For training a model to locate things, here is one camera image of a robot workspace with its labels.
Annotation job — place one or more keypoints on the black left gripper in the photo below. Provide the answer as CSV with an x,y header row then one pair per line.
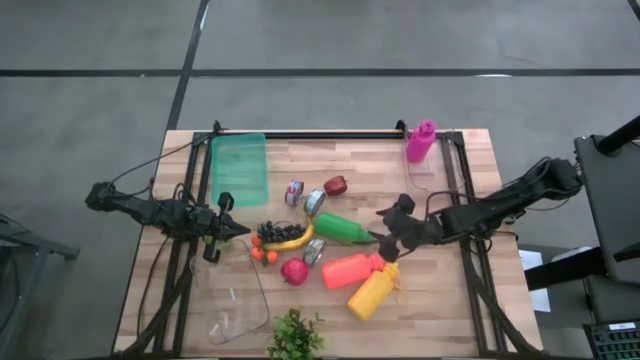
x,y
212,225

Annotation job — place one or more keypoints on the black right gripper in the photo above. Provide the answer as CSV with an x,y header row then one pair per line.
x,y
415,231

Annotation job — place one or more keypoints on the dark grape bunch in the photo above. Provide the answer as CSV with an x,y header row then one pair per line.
x,y
280,232

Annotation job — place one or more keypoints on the green plastic bottle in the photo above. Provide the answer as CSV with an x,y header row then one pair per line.
x,y
340,227

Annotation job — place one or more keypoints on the orange plastic bottle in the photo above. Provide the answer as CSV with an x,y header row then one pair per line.
x,y
350,270

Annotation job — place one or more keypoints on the dark red apple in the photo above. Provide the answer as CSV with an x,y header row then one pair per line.
x,y
335,186

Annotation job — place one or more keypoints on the yellow plastic bottle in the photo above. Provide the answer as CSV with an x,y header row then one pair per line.
x,y
372,292

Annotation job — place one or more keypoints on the bright red apple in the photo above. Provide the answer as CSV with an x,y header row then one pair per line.
x,y
294,271

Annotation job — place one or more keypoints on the pink plastic bottle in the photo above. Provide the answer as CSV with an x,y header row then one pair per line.
x,y
419,142

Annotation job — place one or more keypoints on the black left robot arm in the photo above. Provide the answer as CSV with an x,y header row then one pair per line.
x,y
150,210

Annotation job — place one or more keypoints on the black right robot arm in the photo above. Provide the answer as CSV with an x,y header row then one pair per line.
x,y
500,202

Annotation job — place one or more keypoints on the small orange tangerine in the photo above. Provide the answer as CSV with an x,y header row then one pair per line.
x,y
272,257
257,253
256,240

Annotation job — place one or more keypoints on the yellow banana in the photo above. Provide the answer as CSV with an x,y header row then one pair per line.
x,y
290,244

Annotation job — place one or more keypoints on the teal plastic bin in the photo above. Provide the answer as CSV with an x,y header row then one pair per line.
x,y
240,170

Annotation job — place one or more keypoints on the clear plastic bin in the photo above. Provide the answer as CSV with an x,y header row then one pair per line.
x,y
430,175
235,300

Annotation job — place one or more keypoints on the red label tin can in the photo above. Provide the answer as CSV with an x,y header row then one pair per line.
x,y
294,193

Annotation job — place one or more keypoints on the white green label tin can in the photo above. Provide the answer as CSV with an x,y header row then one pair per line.
x,y
314,202

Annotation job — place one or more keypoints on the olive green label tin can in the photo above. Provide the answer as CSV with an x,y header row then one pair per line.
x,y
314,251

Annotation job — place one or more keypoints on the green leafy plant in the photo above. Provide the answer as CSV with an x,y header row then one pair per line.
x,y
295,335

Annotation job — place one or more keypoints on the white paper sheet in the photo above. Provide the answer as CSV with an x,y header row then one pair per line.
x,y
537,280

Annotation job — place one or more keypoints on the grey metal table stand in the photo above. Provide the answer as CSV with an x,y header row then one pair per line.
x,y
30,245

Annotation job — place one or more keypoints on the black flat panel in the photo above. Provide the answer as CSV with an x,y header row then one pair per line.
x,y
610,210

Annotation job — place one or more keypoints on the parts organizer tray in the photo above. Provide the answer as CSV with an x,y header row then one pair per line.
x,y
615,342

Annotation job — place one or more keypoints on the black aluminium rig frame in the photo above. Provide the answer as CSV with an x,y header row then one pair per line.
x,y
325,135

